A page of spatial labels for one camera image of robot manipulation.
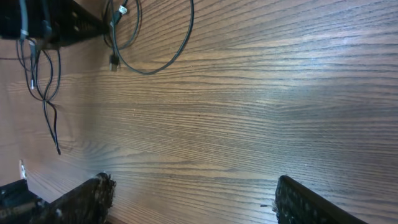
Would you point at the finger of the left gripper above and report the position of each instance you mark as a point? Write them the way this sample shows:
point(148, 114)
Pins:
point(54, 24)

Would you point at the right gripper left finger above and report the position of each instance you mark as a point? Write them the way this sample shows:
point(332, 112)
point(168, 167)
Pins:
point(86, 204)

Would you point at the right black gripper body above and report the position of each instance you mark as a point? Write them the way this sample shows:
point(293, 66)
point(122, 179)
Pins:
point(18, 204)

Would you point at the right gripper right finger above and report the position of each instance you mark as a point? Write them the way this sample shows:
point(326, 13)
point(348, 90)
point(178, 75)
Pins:
point(296, 204)

